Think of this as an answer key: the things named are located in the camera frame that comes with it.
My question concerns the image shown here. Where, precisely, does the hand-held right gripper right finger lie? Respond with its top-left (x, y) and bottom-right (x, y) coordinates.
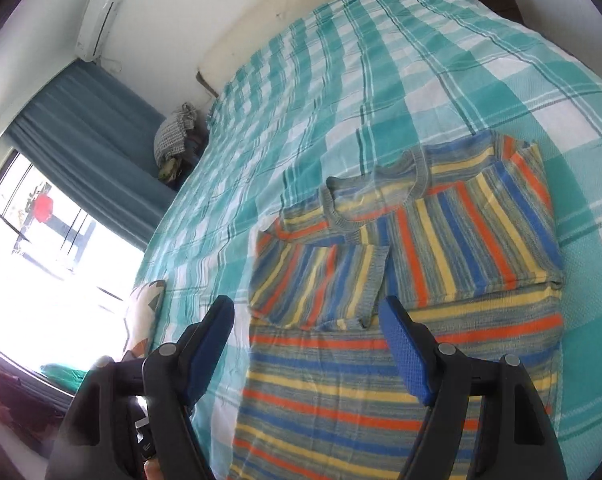
top-left (378, 295), bottom-right (569, 480)

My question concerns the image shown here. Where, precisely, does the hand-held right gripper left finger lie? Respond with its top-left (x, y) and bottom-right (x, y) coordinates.
top-left (46, 295), bottom-right (236, 480)

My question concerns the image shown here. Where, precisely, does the striped knit sweater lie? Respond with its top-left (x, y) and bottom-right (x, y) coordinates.
top-left (228, 130), bottom-right (566, 480)

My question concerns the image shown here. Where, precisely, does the pile of folded clothes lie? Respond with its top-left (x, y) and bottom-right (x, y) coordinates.
top-left (153, 102), bottom-right (211, 186)

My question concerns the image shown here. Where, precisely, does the patterned cushion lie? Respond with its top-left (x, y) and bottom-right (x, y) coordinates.
top-left (122, 280), bottom-right (167, 358)

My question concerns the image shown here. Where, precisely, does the window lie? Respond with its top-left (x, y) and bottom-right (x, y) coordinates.
top-left (0, 147), bottom-right (147, 376)

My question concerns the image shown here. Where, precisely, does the red hanging cloth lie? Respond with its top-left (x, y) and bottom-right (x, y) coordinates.
top-left (34, 194), bottom-right (54, 223)

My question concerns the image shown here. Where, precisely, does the blue curtain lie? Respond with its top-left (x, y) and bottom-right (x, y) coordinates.
top-left (6, 60), bottom-right (182, 251)

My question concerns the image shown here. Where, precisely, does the teal checkered bed blanket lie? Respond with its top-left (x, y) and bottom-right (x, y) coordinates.
top-left (41, 0), bottom-right (602, 480)

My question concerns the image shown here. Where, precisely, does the cream padded headboard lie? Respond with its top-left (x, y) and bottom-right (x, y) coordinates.
top-left (196, 0), bottom-right (417, 96)

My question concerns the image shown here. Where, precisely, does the white air conditioner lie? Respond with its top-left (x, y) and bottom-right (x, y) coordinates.
top-left (76, 0), bottom-right (124, 63)

